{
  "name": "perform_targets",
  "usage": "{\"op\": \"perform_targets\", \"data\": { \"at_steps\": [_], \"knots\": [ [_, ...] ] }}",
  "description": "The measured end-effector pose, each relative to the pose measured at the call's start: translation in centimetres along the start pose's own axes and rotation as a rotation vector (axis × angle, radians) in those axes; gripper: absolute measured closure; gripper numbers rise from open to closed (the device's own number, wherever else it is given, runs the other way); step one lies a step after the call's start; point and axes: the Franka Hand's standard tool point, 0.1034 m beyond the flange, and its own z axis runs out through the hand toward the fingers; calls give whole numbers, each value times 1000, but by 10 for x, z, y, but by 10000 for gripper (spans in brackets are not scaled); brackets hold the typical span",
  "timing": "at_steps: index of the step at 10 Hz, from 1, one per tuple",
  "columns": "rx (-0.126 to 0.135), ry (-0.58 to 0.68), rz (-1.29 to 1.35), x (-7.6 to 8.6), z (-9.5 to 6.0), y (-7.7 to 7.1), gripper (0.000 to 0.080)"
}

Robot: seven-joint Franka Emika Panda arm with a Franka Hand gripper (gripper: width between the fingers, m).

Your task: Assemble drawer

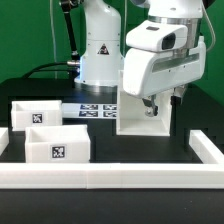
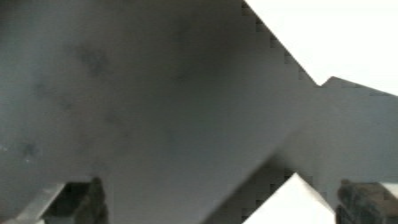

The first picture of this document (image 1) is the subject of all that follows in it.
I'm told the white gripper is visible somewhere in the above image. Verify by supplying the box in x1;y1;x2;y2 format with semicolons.
123;36;206;117

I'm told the white drawer cabinet frame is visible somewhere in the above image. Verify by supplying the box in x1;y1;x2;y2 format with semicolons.
116;71;173;136

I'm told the white drawer box front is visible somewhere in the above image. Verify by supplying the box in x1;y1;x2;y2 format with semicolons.
25;125;91;163

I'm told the white drawer box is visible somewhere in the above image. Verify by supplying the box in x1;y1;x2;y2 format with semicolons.
11;100;62;131
25;125;91;163

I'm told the white marker sheet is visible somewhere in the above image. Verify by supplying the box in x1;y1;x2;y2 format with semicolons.
62;103;117;119

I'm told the white right border wall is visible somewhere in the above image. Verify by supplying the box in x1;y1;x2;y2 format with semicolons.
189;130;224;165

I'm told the white border wall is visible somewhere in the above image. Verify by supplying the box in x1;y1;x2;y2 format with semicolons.
0;163;224;189
189;130;224;165
0;127;9;155

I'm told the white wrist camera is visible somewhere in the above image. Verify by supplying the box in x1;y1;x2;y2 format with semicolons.
126;20;188;52

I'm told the black cable at base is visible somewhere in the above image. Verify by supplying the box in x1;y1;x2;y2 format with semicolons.
22;61;81;80

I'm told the white front border wall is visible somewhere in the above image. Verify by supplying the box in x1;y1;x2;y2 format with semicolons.
0;163;224;189

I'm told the grey hanging cable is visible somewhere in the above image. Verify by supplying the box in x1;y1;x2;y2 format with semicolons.
49;0;58;80

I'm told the white left border wall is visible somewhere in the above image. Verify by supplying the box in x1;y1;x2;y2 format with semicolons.
0;127;9;155

